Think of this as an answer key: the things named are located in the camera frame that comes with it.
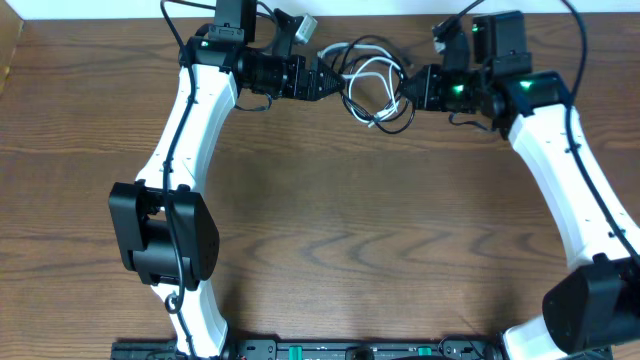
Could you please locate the white USB cable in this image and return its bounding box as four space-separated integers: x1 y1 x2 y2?
318 42 404 129

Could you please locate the black USB cable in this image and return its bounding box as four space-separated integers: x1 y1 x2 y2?
329 34 417 135

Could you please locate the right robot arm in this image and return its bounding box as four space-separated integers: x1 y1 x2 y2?
399 11 639 359

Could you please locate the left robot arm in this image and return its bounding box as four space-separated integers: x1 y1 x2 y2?
108 1 345 359

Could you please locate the wooden panel at left edge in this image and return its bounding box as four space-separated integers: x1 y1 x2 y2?
0 0 24 92

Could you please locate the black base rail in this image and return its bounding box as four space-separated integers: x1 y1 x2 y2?
109 338 614 360

